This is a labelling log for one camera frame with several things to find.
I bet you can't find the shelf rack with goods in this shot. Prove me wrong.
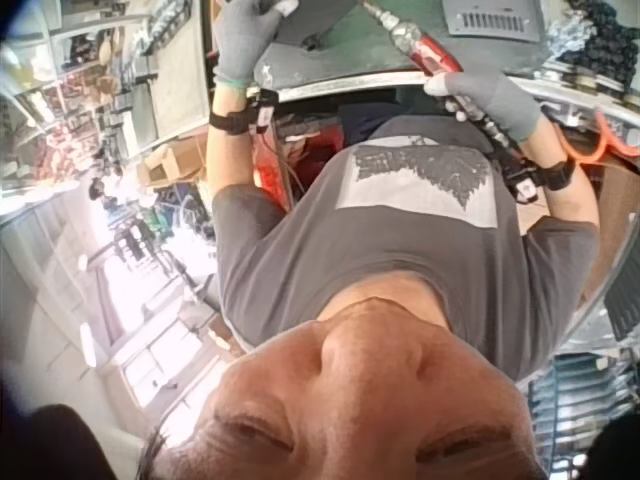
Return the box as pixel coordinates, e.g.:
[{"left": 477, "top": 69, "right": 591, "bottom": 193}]
[{"left": 0, "top": 0, "right": 212, "bottom": 204}]

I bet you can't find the red plastic crate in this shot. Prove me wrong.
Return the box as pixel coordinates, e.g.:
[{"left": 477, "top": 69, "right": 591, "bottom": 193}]
[{"left": 251, "top": 124, "right": 347, "bottom": 207}]

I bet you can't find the black wrist band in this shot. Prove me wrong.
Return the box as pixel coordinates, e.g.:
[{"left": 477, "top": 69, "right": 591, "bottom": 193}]
[
  {"left": 208, "top": 88, "right": 280, "bottom": 136},
  {"left": 498, "top": 157, "right": 576, "bottom": 206}
]

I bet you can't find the person's left hand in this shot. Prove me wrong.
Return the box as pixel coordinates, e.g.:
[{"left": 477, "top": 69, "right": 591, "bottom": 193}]
[{"left": 212, "top": 0, "right": 301, "bottom": 89}]

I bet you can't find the brown cardboard box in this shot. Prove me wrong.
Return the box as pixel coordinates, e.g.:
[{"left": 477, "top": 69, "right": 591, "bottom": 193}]
[{"left": 136, "top": 143, "right": 207, "bottom": 187}]

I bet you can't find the rack of blue trays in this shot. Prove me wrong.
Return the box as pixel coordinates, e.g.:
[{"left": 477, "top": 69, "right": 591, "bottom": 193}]
[{"left": 528, "top": 349, "right": 640, "bottom": 480}]

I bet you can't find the red pneumatic screwdriver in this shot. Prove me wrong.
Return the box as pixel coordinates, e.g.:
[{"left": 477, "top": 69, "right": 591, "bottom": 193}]
[{"left": 360, "top": 0, "right": 524, "bottom": 164}]

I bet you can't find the green and grey appliance panel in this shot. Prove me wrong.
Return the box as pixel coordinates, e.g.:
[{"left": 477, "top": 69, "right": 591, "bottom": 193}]
[{"left": 253, "top": 0, "right": 454, "bottom": 104}]

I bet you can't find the grey vented metal cover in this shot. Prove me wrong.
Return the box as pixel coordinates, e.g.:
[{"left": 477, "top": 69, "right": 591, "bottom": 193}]
[{"left": 442, "top": 0, "right": 545, "bottom": 45}]

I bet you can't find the heap of dark parts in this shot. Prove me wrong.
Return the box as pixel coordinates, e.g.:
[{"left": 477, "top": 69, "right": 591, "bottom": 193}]
[{"left": 543, "top": 0, "right": 640, "bottom": 97}]

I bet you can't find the person's right hand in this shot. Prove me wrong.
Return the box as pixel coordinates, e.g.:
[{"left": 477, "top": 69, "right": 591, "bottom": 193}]
[{"left": 423, "top": 69, "right": 544, "bottom": 144}]

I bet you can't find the orange air hose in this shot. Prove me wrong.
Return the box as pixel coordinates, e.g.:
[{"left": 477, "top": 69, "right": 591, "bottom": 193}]
[{"left": 553, "top": 112, "right": 640, "bottom": 167}]

